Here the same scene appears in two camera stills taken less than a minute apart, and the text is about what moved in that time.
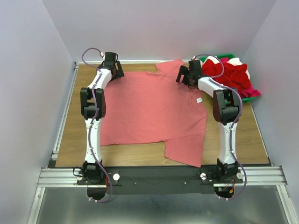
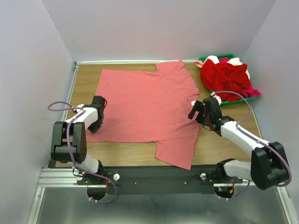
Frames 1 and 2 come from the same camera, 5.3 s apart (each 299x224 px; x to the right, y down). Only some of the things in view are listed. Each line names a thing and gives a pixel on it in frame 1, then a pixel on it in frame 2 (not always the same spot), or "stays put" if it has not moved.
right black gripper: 183,71 to 198,106
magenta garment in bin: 250,92 stays put
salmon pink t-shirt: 152,107 stays put
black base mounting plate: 160,180 stays put
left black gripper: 118,73 to 94,129
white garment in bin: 234,61 stays put
